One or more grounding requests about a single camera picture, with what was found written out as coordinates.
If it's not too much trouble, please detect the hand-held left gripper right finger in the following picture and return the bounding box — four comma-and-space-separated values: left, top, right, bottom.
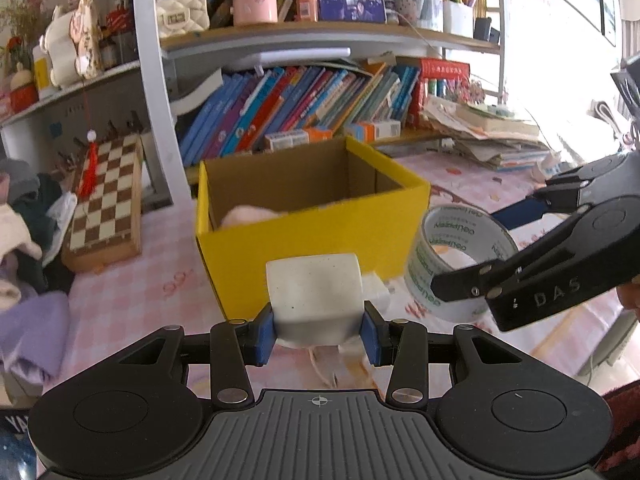
359, 300, 527, 408

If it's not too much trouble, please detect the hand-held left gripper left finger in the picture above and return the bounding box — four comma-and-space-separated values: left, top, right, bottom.
114, 305, 278, 408

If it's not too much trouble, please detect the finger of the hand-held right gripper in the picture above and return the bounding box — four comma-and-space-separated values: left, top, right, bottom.
431, 224, 584, 306
492, 152, 632, 231

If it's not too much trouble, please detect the clear packing tape roll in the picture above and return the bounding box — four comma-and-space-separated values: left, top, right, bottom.
404, 204, 521, 321

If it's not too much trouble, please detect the white speckled cube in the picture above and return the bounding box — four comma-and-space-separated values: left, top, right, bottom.
265, 254, 365, 348

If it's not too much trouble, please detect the yellow cardboard box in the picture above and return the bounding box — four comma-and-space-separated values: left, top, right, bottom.
195, 136, 432, 321

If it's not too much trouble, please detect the pink checkered desktop cloth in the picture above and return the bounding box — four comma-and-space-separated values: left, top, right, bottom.
62, 150, 640, 403

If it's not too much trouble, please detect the person's right hand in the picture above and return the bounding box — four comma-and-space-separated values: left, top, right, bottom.
617, 279, 640, 322

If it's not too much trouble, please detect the stack of papers and books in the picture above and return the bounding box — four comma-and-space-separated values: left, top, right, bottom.
425, 95, 556, 173

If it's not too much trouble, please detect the pink soft item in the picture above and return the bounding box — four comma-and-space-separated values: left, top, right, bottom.
220, 204, 291, 231

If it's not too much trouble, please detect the red marker box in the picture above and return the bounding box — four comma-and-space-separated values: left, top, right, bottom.
407, 58, 472, 128

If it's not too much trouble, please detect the black small box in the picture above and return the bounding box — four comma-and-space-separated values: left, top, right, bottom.
472, 16, 501, 45

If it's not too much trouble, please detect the dark red cloth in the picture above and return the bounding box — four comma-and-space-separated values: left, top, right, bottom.
597, 385, 640, 471

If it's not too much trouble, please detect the white pen holder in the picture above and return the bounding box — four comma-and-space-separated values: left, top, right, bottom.
442, 0, 475, 38
417, 0, 445, 31

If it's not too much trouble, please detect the wooden folding chessboard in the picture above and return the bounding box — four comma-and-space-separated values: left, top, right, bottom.
61, 132, 146, 275

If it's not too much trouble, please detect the purple cloth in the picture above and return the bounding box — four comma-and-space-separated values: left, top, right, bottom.
0, 290, 71, 386

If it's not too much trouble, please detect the row of colourful books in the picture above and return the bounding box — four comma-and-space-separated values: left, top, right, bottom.
177, 62, 423, 166

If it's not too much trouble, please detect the red tassel ornament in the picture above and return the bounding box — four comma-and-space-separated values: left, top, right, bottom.
75, 130, 101, 198

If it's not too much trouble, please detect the pile of clothes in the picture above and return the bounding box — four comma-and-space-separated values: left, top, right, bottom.
0, 157, 78, 306

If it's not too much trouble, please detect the blue printed box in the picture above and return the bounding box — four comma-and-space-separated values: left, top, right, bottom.
318, 0, 387, 24

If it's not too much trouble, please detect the wooden curved shelf board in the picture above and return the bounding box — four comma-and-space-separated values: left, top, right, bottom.
160, 22, 501, 59

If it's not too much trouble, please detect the dark blue printed cloth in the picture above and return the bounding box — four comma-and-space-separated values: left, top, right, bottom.
0, 405, 36, 480

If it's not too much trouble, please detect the white side shelf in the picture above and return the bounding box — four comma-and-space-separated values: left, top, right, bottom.
0, 57, 143, 128

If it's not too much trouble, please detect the white quilted pearl handbag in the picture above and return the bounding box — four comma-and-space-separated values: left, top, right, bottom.
155, 0, 211, 38

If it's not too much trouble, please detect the red jar with white lid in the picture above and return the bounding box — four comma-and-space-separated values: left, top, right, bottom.
10, 62, 38, 113

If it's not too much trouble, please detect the yellow label bottle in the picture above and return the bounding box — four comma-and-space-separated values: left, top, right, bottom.
32, 45, 53, 101

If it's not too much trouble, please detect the white plush hanging ornament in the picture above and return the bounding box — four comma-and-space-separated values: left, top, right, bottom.
42, 0, 103, 86

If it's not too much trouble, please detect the dried flower bunch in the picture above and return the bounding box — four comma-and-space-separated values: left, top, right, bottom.
0, 0, 56, 61

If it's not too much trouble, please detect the white arched shelf post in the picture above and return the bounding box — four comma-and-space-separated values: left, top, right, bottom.
131, 0, 193, 201

